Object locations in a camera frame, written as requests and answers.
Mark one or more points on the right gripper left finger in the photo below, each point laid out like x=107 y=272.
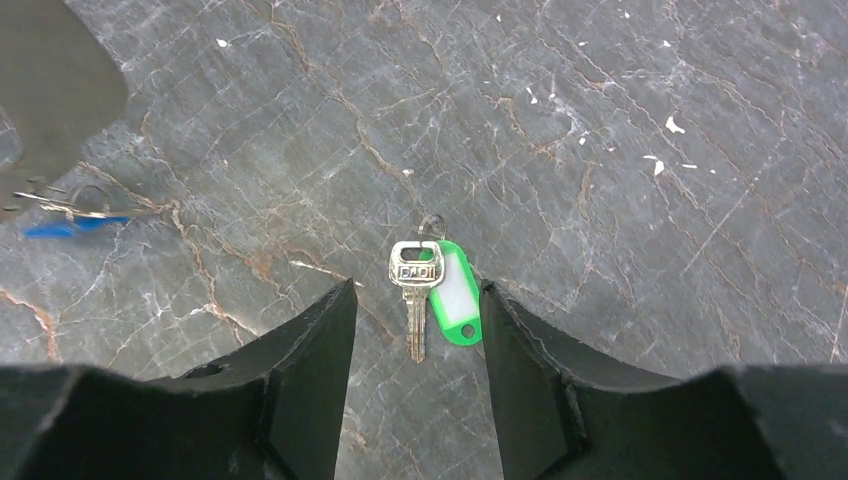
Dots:
x=271 y=409

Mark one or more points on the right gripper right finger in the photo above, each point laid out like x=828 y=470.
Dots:
x=564 y=410

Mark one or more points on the green tagged key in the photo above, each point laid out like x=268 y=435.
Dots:
x=435 y=275

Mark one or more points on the blue tagged key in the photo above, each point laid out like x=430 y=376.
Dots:
x=83 y=210

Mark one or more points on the grey metal key holder plate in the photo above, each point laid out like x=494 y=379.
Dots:
x=59 y=87

